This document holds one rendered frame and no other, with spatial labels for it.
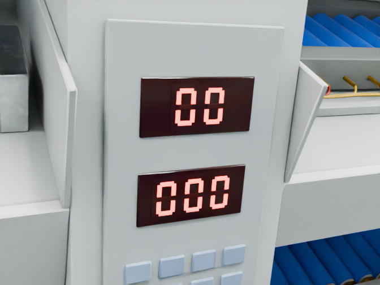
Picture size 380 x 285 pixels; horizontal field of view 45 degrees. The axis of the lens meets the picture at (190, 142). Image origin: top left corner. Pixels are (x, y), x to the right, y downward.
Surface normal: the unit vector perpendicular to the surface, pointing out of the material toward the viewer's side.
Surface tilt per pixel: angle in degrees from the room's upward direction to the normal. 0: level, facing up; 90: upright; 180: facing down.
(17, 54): 19
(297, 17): 90
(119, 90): 90
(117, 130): 90
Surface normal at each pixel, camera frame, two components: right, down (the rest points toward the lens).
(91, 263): 0.40, 0.29
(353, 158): 0.19, -0.80
